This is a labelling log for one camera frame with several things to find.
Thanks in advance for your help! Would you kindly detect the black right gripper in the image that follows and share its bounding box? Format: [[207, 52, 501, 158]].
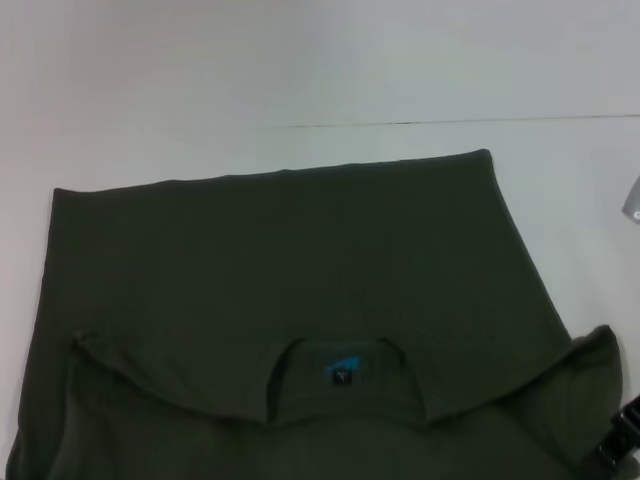
[[594, 394, 640, 463]]

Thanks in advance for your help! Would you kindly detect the dark green FREE! t-shirt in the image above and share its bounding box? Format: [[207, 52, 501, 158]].
[[9, 147, 626, 480]]

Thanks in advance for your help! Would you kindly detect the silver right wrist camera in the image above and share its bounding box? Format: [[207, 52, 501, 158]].
[[621, 174, 640, 222]]

